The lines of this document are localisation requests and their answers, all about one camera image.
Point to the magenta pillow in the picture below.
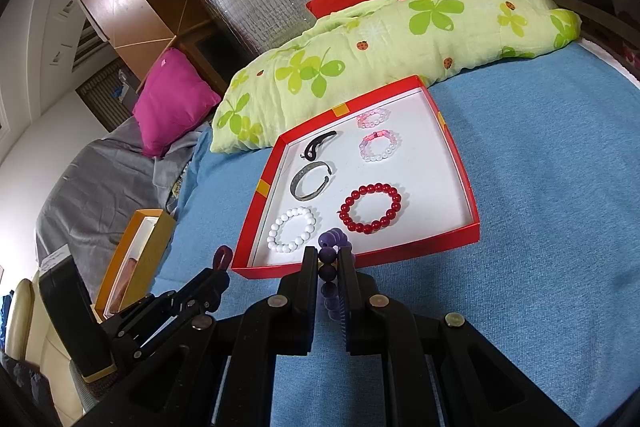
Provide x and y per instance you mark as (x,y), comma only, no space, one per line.
(170,102)

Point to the dark purple loop band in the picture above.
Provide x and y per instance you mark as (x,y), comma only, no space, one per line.
(218,257)

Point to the grey blanket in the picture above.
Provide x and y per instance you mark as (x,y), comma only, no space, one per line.
(90,187)

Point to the red jewelry box tray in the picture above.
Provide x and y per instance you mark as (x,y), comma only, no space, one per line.
(330,202)

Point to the black curved bangle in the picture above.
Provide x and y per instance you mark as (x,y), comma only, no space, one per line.
(320,141)

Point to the silver metal bangle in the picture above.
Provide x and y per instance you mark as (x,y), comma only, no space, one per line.
(297,187)

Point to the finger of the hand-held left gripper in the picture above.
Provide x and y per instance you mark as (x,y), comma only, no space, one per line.
(200,292)

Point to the blue bed sheet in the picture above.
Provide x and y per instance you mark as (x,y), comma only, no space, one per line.
(525,207)

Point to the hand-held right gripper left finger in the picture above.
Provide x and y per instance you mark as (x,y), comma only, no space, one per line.
(312,267)

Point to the white drawer cabinet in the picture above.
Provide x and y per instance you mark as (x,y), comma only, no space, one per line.
(60,22)

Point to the cream padded seat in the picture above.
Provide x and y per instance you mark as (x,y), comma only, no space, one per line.
(30,327)

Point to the orange cardboard box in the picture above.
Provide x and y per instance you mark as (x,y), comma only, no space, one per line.
(155,232)

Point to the green floral pillow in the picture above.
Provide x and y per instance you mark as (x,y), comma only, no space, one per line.
(400,37)

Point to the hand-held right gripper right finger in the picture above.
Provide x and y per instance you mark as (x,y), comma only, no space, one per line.
(346,272)

